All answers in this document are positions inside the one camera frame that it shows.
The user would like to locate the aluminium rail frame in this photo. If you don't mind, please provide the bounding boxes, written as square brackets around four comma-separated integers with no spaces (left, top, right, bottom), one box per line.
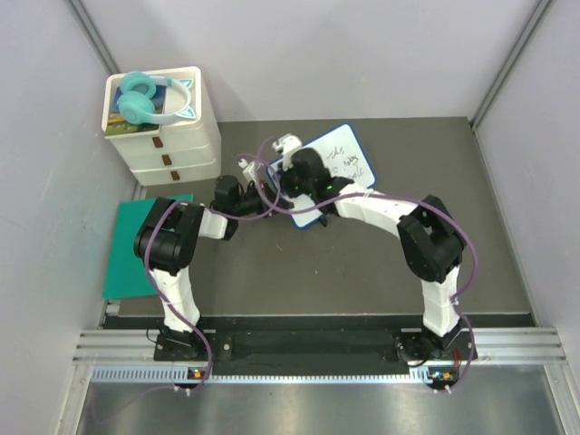
[72,327,566,365]

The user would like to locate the teal cat-ear headphones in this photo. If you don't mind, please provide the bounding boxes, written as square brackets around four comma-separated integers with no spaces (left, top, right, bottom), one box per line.
[117,72,197,126]

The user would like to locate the green cutting mat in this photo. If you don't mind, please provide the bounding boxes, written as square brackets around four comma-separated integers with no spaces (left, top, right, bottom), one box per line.
[101,194,195,300]

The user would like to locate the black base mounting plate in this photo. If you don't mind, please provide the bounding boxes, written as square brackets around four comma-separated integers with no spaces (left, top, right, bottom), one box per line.
[172,314,477,375]

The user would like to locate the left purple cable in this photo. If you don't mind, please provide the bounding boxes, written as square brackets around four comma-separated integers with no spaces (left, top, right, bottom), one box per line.
[144,151,283,393]

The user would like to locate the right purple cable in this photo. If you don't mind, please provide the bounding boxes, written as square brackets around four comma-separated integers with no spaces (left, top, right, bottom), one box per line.
[256,135,480,394]

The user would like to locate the slotted grey cable duct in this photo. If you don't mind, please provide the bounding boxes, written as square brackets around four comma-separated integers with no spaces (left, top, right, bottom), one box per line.
[91,365,451,384]

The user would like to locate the colourful picture book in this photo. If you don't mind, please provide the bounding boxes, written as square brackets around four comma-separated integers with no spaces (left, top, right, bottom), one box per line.
[104,85,166,136]

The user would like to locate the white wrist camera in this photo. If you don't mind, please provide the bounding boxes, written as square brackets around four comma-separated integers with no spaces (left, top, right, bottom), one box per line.
[237,158,262,182]
[271,133,303,170]

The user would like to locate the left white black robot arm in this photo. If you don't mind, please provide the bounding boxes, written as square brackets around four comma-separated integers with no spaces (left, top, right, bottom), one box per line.
[133,175,294,362]

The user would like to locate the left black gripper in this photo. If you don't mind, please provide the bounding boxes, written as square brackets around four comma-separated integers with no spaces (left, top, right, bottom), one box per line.
[233,181,294,218]

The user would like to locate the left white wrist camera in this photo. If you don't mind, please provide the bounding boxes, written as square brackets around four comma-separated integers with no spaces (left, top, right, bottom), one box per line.
[237,158,262,182]

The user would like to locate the white three-drawer storage unit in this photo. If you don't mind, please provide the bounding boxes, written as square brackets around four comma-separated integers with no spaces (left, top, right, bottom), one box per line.
[101,66,221,187]

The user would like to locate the purple cable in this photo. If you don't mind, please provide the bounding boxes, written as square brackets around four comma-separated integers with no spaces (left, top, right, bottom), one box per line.
[144,151,283,393]
[256,135,480,394]

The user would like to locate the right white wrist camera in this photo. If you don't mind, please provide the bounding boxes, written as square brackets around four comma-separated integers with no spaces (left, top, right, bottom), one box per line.
[271,133,303,170]

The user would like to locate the blue framed whiteboard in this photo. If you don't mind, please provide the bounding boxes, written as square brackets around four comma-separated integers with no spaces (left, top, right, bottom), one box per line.
[272,123,376,228]

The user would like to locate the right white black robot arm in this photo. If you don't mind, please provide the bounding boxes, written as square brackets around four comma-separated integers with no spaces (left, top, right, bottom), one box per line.
[276,148,465,363]

